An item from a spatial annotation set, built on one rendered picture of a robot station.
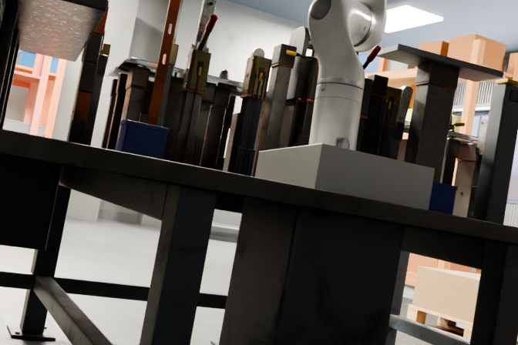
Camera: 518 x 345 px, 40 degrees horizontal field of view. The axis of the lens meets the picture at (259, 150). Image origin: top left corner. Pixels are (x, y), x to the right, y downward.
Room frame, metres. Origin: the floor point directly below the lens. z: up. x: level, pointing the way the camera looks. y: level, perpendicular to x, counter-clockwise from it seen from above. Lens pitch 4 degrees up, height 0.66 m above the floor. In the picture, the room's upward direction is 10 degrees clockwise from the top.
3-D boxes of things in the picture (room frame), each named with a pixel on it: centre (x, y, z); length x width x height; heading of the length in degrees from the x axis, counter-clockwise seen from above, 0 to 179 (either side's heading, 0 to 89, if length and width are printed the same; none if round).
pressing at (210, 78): (2.39, -0.19, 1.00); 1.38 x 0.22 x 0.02; 108
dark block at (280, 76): (2.11, -0.02, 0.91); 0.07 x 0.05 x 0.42; 18
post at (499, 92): (2.22, -0.74, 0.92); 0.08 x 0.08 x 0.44; 18
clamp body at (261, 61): (2.10, 0.04, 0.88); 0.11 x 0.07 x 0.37; 18
